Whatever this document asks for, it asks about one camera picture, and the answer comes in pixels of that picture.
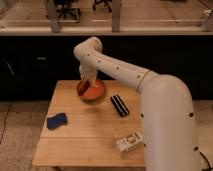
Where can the orange bowl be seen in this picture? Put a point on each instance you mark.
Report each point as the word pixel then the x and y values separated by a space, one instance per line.
pixel 95 91

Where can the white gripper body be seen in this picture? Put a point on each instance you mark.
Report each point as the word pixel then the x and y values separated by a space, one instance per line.
pixel 87 74

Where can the wooden table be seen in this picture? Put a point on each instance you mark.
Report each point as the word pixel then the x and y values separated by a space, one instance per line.
pixel 89 137

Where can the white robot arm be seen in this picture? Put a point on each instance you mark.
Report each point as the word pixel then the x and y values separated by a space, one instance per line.
pixel 170 136

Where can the red pepper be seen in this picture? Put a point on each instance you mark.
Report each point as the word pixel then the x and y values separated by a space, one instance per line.
pixel 82 87

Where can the white labelled bottle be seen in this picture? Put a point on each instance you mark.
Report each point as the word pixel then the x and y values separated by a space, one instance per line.
pixel 129 142

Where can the blue sponge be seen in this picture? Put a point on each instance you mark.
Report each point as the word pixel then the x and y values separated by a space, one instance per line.
pixel 56 120

